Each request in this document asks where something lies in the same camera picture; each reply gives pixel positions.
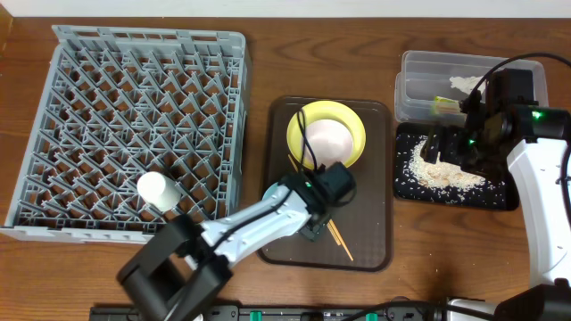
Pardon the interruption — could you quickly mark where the pile of rice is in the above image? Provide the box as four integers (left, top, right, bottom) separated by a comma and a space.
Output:
395, 136, 505, 206

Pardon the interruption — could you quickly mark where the wooden chopstick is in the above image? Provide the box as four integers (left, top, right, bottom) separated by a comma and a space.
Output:
335, 224, 353, 261
287, 154, 342, 246

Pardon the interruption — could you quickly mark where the white pink bowl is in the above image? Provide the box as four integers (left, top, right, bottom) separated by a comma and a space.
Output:
303, 119, 354, 169

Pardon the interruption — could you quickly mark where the green orange snack wrapper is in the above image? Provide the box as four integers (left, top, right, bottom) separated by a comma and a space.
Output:
431, 96, 461, 115

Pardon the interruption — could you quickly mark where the white tissue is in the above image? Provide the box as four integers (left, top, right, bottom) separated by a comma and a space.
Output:
449, 76, 482, 95

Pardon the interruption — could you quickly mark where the yellow plate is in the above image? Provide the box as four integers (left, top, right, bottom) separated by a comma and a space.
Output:
285, 100, 366, 168

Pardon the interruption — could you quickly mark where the white cup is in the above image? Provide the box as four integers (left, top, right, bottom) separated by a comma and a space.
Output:
137, 171, 182, 212

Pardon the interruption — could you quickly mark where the light blue bowl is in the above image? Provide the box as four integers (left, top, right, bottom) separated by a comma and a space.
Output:
261, 182, 285, 201

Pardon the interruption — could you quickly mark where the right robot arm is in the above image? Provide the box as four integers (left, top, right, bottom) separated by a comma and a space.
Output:
421, 104, 570, 320

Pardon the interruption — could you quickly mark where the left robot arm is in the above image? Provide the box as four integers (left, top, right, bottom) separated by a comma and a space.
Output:
117, 171, 355, 320

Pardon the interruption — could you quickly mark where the black waste tray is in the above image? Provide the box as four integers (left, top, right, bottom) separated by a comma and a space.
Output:
393, 121, 520, 212

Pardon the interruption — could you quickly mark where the brown serving tray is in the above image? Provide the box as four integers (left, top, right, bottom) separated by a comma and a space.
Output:
257, 100, 393, 272

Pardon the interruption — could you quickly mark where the clear plastic bin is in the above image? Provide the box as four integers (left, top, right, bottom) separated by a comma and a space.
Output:
393, 50, 549, 128

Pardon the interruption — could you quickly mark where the grey plastic dish rack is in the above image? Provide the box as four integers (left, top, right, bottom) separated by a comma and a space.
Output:
1, 25, 252, 243

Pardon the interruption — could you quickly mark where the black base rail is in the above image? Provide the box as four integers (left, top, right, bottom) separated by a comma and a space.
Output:
88, 305, 452, 321

